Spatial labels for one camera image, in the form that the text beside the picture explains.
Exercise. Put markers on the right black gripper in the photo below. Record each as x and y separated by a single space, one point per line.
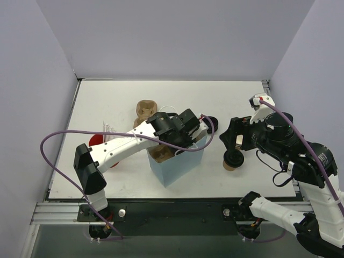
234 131

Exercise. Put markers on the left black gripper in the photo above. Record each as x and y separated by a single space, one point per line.
194 133

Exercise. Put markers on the black cup lid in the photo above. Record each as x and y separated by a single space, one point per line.
233 159

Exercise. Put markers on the light blue paper bag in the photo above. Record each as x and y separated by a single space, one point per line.
184 160

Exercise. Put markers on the brown pulp cup carrier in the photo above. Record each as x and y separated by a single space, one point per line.
160 153

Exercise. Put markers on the brown paper cup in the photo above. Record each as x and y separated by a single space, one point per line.
231 167

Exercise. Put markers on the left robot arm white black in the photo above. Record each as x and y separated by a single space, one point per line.
90 163

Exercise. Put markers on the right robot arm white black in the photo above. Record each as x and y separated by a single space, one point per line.
311 164

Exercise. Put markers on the stack of black lids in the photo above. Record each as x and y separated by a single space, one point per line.
215 123

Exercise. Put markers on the remaining brown pulp carriers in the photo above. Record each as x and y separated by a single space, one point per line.
144 110

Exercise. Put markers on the white stirrers bundle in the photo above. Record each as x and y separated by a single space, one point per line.
108 129

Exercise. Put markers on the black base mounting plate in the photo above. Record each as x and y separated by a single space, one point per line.
167 217

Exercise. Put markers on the red cup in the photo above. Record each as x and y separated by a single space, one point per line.
96 139

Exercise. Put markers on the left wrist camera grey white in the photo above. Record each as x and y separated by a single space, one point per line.
205 127

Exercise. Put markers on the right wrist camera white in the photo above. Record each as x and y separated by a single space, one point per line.
261 110

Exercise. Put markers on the aluminium frame rail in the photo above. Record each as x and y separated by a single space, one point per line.
53 213

